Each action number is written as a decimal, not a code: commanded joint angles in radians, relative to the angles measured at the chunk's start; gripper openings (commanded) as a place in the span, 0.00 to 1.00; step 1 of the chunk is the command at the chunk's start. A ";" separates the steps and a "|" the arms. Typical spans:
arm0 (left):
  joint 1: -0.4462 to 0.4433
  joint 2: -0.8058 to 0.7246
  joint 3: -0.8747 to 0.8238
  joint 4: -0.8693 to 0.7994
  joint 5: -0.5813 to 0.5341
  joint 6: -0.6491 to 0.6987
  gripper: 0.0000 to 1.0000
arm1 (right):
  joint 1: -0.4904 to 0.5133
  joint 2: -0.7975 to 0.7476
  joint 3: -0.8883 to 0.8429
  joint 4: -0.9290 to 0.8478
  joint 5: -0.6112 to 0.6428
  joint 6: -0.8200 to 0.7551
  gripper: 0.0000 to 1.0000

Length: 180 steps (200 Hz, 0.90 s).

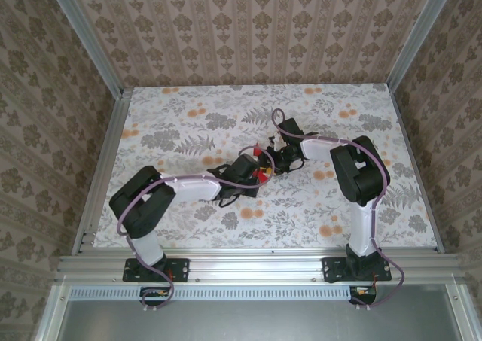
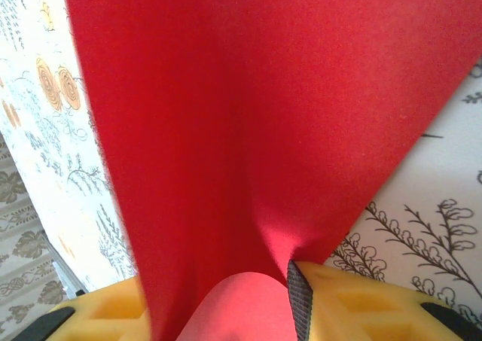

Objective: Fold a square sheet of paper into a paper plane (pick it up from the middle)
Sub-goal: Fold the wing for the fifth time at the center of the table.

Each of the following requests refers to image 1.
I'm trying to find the thin black right gripper cable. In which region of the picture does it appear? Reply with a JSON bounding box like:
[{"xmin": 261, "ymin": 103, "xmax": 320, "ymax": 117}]
[{"xmin": 285, "ymin": 157, "xmax": 307, "ymax": 172}]

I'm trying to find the aluminium side rail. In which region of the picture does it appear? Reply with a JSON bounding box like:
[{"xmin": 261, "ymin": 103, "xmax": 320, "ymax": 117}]
[{"xmin": 71, "ymin": 88, "xmax": 133, "ymax": 255}]

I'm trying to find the red paper sheet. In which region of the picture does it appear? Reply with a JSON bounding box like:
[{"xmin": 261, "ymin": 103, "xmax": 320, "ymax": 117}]
[{"xmin": 251, "ymin": 145, "xmax": 269, "ymax": 186}]

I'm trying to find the black connector board with wires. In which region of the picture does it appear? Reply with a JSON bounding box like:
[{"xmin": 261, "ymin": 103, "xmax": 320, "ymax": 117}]
[
  {"xmin": 139, "ymin": 286, "xmax": 170, "ymax": 306},
  {"xmin": 349, "ymin": 286, "xmax": 377, "ymax": 305}
]

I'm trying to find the aluminium corner post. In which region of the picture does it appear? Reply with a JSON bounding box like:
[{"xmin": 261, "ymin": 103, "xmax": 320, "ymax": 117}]
[
  {"xmin": 44, "ymin": 0, "xmax": 125, "ymax": 96},
  {"xmin": 387, "ymin": 0, "xmax": 459, "ymax": 90}
]

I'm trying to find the floral patterned table sheet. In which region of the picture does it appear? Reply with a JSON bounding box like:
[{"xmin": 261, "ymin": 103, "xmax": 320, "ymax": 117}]
[{"xmin": 93, "ymin": 84, "xmax": 440, "ymax": 250}]

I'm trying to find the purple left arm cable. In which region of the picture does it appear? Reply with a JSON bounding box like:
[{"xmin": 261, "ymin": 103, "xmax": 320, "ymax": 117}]
[{"xmin": 117, "ymin": 145, "xmax": 276, "ymax": 314}]

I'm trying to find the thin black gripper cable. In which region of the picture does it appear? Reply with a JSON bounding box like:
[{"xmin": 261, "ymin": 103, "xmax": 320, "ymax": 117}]
[
  {"xmin": 285, "ymin": 157, "xmax": 307, "ymax": 172},
  {"xmin": 217, "ymin": 194, "xmax": 243, "ymax": 209}
]

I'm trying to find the grey metal panel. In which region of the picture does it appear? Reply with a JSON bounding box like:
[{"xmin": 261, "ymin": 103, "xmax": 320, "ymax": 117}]
[{"xmin": 35, "ymin": 284, "xmax": 471, "ymax": 341}]

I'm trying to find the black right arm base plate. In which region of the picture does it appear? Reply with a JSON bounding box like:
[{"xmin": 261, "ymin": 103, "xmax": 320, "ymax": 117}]
[{"xmin": 322, "ymin": 257, "xmax": 392, "ymax": 284}]

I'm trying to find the thin black left gripper cable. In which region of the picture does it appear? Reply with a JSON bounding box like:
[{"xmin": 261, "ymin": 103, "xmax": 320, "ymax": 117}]
[{"xmin": 217, "ymin": 194, "xmax": 243, "ymax": 209}]

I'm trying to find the aluminium cross rail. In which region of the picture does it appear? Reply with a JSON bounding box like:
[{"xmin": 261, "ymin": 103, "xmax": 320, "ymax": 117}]
[{"xmin": 56, "ymin": 247, "xmax": 466, "ymax": 282}]

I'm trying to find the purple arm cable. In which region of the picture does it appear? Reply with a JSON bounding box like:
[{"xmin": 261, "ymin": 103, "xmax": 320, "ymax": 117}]
[
  {"xmin": 271, "ymin": 108, "xmax": 407, "ymax": 312},
  {"xmin": 117, "ymin": 145, "xmax": 276, "ymax": 314}
]

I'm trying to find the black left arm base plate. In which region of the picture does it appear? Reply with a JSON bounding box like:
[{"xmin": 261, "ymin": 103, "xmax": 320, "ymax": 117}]
[{"xmin": 124, "ymin": 257, "xmax": 190, "ymax": 283}]

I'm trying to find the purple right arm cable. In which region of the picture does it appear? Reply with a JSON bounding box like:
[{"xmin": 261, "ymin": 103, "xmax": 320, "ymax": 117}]
[{"xmin": 271, "ymin": 108, "xmax": 407, "ymax": 312}]

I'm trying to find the slotted grey cable duct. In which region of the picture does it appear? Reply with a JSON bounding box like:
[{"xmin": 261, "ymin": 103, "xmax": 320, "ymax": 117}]
[{"xmin": 69, "ymin": 285, "xmax": 460, "ymax": 300}]

